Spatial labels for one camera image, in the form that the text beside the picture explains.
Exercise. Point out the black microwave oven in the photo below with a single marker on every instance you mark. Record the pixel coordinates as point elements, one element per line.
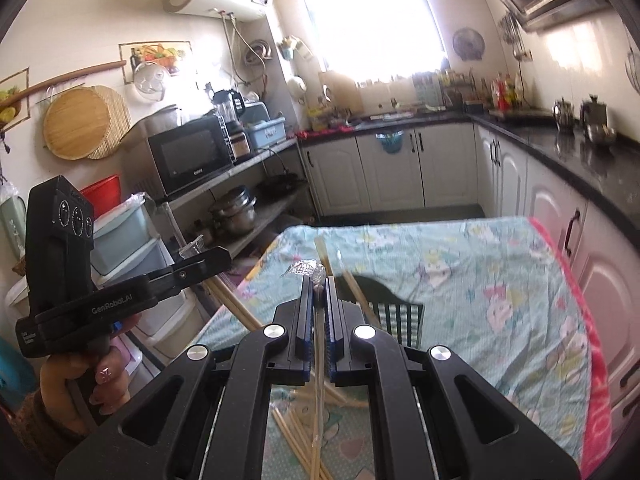
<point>190,155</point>

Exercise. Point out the blue dish rack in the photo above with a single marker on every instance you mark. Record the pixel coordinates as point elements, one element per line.
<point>267,127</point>

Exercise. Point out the printed cartoon blanket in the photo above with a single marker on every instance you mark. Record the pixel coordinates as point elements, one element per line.
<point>475,285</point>

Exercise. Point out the condiment bottles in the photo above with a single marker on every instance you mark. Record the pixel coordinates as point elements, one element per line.
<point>505,92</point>

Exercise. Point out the red plastic bucket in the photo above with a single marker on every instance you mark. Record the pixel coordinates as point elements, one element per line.
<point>102,195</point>

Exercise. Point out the wooden cutting board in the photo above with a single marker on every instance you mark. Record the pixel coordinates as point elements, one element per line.
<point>342,91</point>

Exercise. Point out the small steel kettle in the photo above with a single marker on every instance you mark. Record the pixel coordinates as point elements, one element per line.
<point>564,116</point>

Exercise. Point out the blue hanging basket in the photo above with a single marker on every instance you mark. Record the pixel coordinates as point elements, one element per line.
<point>391,141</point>

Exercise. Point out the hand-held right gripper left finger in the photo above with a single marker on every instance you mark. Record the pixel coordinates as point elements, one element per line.
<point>305,350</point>

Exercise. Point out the plastic drawer cabinet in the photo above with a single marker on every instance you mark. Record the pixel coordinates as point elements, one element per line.
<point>130,255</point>

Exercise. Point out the metal kitchen shelf rack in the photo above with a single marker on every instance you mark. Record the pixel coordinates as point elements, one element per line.
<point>280,205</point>

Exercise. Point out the glass pot lid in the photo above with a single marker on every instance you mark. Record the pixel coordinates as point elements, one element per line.
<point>150,81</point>

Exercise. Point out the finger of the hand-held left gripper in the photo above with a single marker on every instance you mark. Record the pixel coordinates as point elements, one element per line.
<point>200,266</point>

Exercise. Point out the person's left hand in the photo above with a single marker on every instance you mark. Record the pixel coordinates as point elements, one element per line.
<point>65,385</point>

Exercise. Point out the large steel kettle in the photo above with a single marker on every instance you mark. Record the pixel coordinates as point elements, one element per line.
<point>594,110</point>

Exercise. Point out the round wall plate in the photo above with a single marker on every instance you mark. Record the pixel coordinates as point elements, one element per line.
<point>468,43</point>

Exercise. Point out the black blender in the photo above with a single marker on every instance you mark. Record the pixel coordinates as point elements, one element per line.
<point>232,110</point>

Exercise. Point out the round bamboo board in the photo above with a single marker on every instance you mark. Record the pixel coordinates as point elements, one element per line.
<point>75,122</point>

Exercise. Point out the kitchen window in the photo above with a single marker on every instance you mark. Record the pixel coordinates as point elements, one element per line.
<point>370,15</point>

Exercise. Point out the hanging kitchen utensils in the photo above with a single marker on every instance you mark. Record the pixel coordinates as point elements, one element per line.
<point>512,35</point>

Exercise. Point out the woven bamboo mat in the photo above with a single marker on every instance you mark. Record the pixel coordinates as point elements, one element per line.
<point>120,115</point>

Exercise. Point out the stacked steel pots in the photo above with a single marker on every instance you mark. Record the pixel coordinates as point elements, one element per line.
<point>235,210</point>

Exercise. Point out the person's left forearm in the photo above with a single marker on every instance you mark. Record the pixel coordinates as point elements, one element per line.
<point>40,435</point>

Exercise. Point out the spice rack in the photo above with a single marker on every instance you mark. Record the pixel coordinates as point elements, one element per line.
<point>440,91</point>

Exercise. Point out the black kitchen countertop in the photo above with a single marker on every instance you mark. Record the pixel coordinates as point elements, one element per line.
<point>545,142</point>

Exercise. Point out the bamboo chopsticks pair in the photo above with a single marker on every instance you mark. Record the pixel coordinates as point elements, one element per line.
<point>357,295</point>
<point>319,400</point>

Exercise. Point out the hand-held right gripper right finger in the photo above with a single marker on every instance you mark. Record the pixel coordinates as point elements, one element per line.
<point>332,360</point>

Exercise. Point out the green plastic utensil basket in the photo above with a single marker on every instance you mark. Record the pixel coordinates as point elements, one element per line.
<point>400,320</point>

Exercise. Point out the long wooden rolling pin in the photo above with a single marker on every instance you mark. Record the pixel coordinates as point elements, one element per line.
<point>75,74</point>

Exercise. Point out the white kitchen cabinets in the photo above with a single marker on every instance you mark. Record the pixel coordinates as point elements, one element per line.
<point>440,170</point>

